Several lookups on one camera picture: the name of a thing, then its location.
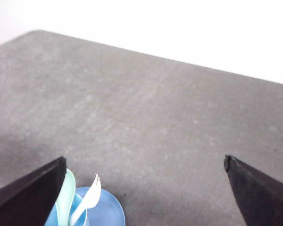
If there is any blue plastic plate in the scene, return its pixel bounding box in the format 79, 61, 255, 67
75, 189, 126, 226

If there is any white plastic fork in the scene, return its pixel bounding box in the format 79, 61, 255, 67
70, 174, 101, 226

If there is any mint green plastic spoon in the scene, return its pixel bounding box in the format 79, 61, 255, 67
55, 169, 76, 226

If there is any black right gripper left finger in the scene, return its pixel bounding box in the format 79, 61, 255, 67
0, 156, 67, 226

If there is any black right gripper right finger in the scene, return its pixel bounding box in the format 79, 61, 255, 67
224, 155, 283, 226

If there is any light blue plastic cup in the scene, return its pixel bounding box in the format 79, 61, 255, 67
44, 191, 88, 226

